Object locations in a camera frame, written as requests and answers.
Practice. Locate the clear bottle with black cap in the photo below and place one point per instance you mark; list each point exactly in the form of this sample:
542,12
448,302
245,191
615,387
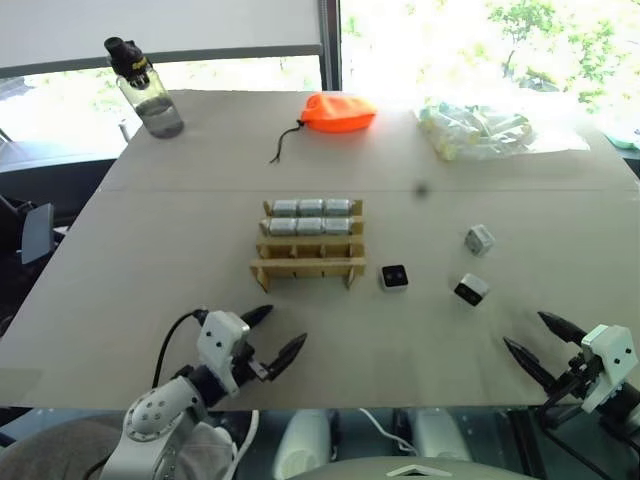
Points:
152,97

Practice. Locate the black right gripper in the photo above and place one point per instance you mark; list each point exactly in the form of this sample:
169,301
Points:
575,378

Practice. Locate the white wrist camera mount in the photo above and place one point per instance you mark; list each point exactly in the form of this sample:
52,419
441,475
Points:
610,357
220,337

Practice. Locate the wooden battery rack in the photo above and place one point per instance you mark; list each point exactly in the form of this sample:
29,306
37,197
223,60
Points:
310,265

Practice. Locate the dark window pillar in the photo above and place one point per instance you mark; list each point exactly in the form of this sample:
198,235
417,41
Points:
330,45

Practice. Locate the grey chair panel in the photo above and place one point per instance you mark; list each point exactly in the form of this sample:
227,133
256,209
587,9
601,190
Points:
37,234

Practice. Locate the clear plastic bag of packets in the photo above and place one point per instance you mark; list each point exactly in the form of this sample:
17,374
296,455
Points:
480,130

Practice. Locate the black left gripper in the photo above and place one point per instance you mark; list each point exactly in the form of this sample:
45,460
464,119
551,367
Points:
248,369

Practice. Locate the white robot leg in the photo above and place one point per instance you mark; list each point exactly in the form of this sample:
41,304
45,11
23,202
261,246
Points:
304,440
440,435

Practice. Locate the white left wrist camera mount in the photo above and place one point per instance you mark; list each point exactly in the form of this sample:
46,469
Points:
220,337

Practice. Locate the pale green object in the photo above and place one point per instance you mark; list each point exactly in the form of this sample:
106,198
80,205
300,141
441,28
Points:
625,141

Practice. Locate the white roller blind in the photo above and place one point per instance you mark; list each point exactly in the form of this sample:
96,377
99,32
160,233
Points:
150,25

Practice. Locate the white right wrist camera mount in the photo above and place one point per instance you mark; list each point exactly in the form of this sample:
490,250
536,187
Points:
610,357

